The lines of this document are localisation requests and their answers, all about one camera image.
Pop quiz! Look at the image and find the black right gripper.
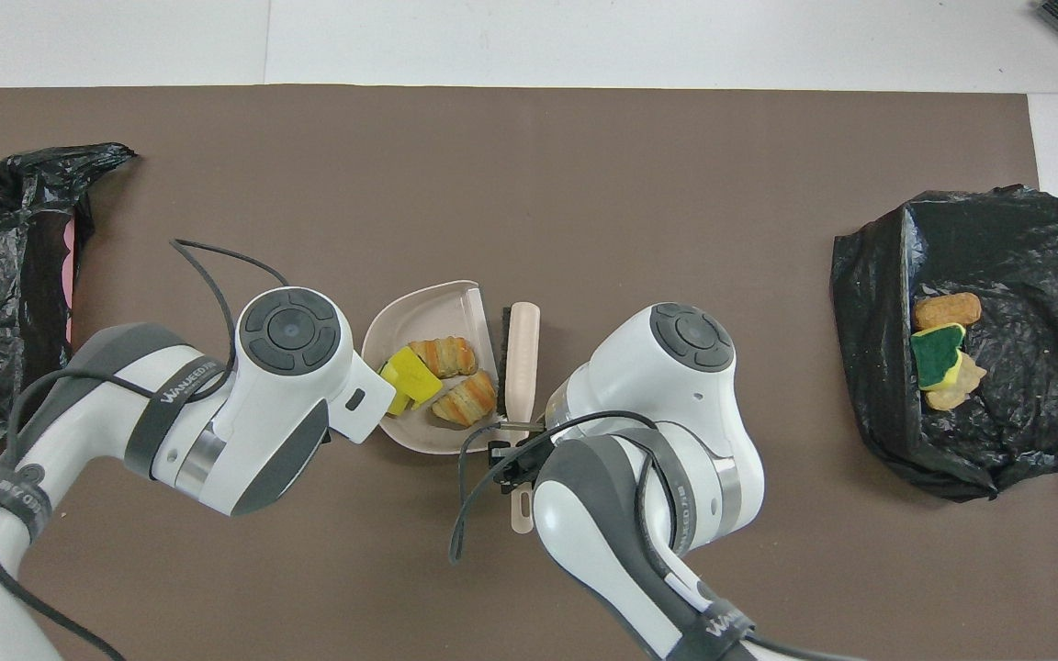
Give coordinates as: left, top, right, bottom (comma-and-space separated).
490, 439, 548, 495

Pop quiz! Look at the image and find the beige hand brush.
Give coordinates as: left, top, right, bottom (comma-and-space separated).
495, 301, 542, 535

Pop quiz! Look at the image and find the pale torn croissant piece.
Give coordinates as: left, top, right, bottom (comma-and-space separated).
408, 336, 479, 379

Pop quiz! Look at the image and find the yellow sponge wedge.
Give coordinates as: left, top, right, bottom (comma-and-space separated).
389, 345, 444, 405

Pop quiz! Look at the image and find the yellow green sponge piece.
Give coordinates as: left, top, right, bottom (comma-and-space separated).
378, 363, 415, 417

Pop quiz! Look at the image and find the beige plastic dustpan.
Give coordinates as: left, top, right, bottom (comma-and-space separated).
362, 280, 502, 455

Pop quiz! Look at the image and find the notched yellow green sponge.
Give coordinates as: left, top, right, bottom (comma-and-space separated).
910, 322, 967, 391

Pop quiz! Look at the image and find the brown bread bun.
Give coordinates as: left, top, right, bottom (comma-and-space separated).
913, 292, 984, 331

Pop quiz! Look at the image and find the black bag lined bin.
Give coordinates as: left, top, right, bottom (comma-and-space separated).
830, 185, 1058, 501

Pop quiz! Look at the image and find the brown table mat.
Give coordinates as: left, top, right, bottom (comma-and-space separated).
0, 85, 1058, 661

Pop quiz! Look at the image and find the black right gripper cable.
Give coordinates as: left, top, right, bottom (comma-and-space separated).
449, 410, 658, 563

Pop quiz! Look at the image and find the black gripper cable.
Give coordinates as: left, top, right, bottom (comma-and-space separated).
0, 239, 291, 661
449, 410, 658, 563

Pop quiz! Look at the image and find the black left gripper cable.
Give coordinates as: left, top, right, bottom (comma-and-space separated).
0, 239, 291, 661

